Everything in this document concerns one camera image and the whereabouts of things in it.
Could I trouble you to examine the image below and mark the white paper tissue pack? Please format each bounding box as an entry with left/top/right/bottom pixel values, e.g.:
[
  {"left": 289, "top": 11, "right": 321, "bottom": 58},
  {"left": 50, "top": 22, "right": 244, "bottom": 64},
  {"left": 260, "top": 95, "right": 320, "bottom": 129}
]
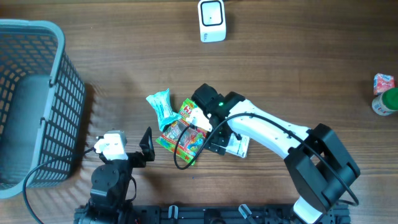
[{"left": 226, "top": 134, "right": 250, "bottom": 158}]

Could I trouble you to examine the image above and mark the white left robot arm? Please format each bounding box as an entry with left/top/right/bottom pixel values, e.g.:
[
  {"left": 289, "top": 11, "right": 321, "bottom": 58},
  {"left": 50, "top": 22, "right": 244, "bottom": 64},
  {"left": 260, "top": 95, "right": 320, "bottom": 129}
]
[{"left": 73, "top": 128, "right": 155, "bottom": 224}]

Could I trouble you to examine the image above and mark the teal wet wipes pack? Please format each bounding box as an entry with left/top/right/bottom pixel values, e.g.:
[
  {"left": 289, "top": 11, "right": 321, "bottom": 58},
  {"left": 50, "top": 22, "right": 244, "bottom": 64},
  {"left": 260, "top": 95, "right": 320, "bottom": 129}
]
[{"left": 146, "top": 89, "right": 182, "bottom": 131}]

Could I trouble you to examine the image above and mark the black left camera cable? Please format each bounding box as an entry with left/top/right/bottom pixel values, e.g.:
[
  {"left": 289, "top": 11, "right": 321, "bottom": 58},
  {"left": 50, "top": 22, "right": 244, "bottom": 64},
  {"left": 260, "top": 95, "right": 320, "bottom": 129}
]
[{"left": 21, "top": 147, "right": 96, "bottom": 224}]

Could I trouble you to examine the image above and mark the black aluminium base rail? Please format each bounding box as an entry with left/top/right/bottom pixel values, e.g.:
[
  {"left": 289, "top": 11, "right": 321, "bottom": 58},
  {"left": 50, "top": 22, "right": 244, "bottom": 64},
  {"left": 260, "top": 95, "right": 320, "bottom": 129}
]
[{"left": 74, "top": 203, "right": 352, "bottom": 224}]

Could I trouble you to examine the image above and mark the Haribo gummy candy bag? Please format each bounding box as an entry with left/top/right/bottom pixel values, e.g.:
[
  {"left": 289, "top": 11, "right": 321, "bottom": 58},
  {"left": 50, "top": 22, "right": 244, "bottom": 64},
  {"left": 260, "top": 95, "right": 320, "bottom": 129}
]
[{"left": 156, "top": 98, "right": 208, "bottom": 163}]

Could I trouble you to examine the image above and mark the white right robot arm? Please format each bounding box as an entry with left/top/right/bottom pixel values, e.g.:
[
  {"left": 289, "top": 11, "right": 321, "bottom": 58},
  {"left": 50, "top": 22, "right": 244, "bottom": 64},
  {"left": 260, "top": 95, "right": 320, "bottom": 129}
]
[{"left": 191, "top": 83, "right": 360, "bottom": 223}]

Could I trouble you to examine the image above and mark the white barcode scanner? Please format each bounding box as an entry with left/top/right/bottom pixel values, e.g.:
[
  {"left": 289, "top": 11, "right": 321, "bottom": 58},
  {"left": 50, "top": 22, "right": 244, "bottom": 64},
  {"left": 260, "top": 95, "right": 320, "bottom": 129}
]
[{"left": 197, "top": 0, "right": 226, "bottom": 43}]

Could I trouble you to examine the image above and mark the green lid plastic jar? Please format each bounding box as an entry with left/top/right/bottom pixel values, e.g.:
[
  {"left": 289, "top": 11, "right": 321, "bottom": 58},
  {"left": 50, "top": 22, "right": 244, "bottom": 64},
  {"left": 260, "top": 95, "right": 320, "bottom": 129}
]
[{"left": 372, "top": 88, "right": 398, "bottom": 116}]

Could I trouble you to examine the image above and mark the red Kleenex tissue pack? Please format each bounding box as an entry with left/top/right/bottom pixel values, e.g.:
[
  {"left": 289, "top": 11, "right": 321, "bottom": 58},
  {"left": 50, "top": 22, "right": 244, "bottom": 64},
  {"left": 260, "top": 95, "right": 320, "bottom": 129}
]
[{"left": 373, "top": 73, "right": 396, "bottom": 96}]

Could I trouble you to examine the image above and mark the grey plastic mesh basket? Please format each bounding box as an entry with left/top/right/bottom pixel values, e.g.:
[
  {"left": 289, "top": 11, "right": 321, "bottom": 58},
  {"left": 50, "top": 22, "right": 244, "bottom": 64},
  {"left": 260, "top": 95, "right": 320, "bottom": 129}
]
[{"left": 1, "top": 19, "right": 86, "bottom": 198}]

